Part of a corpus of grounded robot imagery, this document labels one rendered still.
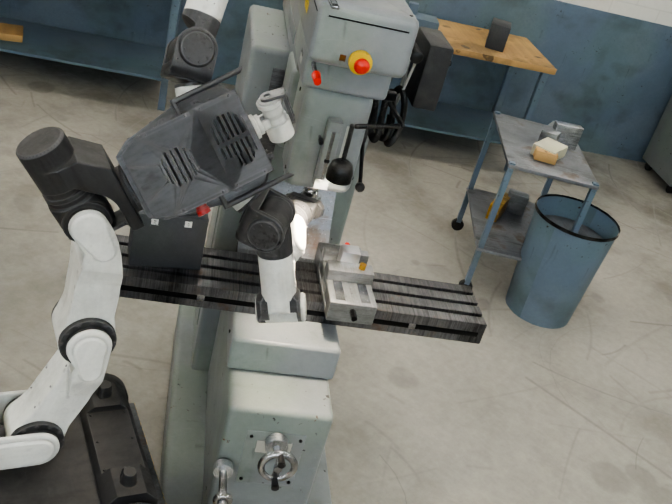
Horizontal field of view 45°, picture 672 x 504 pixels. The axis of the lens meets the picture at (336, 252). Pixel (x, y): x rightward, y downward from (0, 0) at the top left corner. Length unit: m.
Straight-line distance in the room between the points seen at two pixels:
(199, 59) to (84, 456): 1.19
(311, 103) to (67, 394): 1.01
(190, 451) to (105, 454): 0.64
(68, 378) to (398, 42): 1.20
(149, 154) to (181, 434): 1.49
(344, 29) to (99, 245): 0.79
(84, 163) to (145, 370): 1.90
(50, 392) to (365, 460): 1.61
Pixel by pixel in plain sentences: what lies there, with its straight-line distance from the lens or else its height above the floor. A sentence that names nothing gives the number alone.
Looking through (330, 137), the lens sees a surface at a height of 1.50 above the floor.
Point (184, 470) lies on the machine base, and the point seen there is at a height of 0.20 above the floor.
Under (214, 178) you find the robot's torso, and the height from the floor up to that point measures 1.55.
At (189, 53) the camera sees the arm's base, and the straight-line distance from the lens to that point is 1.92.
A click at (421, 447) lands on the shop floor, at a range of 3.65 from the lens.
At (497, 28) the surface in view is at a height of 1.04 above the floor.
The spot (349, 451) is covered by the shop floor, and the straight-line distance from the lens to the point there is 3.51.
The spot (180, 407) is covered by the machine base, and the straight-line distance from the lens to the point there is 3.22.
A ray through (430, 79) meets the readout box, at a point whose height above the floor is 1.62.
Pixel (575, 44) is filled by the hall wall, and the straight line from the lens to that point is 7.26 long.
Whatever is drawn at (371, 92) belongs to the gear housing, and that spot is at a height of 1.65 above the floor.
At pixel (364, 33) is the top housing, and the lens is 2.11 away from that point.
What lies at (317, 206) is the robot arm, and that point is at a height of 1.25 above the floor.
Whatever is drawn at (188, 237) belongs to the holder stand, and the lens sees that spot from 2.55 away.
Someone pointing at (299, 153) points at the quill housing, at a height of 1.42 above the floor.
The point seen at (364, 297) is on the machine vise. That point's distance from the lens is 2.55.
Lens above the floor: 2.38
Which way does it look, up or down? 30 degrees down
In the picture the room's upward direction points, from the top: 16 degrees clockwise
